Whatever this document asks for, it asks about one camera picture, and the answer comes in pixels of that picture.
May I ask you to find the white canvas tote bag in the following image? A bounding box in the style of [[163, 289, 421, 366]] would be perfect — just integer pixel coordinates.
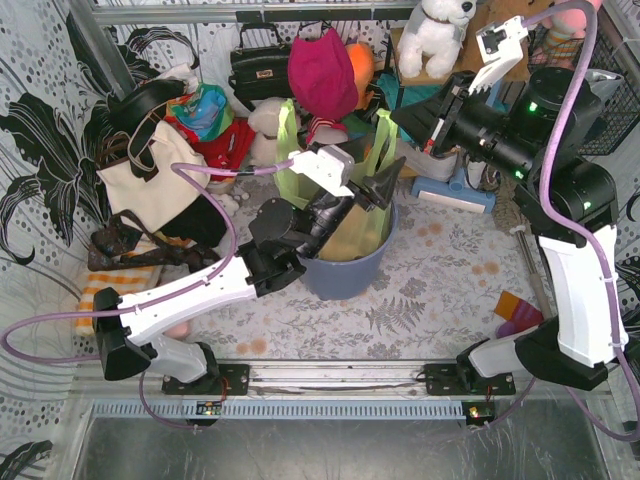
[[96, 121, 206, 232]]

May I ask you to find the teal folded cloth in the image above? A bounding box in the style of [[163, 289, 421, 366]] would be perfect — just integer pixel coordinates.
[[376, 73, 440, 109]]

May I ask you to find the brown teddy bear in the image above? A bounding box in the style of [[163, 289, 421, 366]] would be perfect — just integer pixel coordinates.
[[460, 0, 533, 82]]

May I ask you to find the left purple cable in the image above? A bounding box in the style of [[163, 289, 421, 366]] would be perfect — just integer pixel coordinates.
[[0, 158, 296, 431]]

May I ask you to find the cream plush lamb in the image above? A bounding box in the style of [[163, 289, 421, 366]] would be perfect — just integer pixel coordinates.
[[248, 97, 285, 167]]

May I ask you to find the colourful printed cloth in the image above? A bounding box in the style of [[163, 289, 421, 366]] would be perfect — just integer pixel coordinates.
[[164, 84, 234, 143]]

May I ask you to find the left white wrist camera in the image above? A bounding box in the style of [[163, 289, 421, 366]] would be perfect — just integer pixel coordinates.
[[288, 145, 355, 197]]

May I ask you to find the green plastic trash bag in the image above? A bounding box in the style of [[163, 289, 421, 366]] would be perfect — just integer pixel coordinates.
[[274, 99, 398, 262]]

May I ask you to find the blue-grey trash bin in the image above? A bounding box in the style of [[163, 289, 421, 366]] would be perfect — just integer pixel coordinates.
[[301, 203, 398, 300]]

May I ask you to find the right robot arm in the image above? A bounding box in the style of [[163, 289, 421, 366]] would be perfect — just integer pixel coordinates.
[[391, 67, 639, 391]]

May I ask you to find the brown patterned bag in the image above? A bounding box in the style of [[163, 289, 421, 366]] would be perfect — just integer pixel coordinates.
[[87, 210, 221, 273]]

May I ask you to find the orange checkered cloth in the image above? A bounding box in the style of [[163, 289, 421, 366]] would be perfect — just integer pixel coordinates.
[[77, 266, 162, 311]]

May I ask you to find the blue floor mop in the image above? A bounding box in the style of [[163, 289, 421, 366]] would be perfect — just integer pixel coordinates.
[[411, 167, 496, 214]]

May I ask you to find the black wire basket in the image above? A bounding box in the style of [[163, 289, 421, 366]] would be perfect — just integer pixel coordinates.
[[529, 24, 639, 156]]

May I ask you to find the metal base rail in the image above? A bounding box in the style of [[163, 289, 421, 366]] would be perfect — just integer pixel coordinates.
[[74, 357, 614, 399]]

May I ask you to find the black leather handbag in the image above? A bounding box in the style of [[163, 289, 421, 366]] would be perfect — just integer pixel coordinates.
[[228, 23, 294, 112]]

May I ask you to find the silver foil pouch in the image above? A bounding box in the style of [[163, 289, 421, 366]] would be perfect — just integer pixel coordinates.
[[585, 69, 624, 103]]

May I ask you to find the rainbow striped bag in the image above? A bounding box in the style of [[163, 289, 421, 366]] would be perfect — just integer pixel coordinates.
[[342, 113, 376, 147]]

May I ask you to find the red cloth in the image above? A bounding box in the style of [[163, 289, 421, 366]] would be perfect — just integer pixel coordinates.
[[191, 118, 256, 170]]

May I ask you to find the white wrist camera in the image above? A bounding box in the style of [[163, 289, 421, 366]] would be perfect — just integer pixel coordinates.
[[288, 145, 355, 197], [468, 16, 528, 95]]

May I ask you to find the purple cable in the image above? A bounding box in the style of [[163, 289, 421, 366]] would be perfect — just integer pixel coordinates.
[[0, 158, 296, 431], [489, 0, 640, 441]]

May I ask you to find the pink plush toy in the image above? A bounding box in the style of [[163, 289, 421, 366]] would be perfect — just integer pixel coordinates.
[[541, 9, 587, 45]]

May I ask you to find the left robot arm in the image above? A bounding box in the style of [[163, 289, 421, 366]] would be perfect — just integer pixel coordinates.
[[92, 145, 405, 384]]

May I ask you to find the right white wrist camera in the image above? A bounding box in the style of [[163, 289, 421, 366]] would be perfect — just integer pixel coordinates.
[[468, 16, 528, 95]]

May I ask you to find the white folded bedding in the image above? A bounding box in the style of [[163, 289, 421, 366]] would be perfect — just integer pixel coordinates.
[[400, 149, 458, 182]]

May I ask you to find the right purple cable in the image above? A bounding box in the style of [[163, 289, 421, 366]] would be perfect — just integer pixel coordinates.
[[489, 0, 640, 441]]

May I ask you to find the white husky plush dog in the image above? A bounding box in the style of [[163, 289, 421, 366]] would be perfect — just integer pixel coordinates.
[[397, 0, 477, 79]]

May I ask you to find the magenta fabric bag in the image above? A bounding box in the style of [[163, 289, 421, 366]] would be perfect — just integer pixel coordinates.
[[288, 27, 359, 120]]

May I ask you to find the orange plush toy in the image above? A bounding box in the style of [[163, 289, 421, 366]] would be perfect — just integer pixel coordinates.
[[346, 42, 374, 110]]

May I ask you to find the pink soft toy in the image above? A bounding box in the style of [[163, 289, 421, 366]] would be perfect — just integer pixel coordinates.
[[164, 320, 192, 340]]

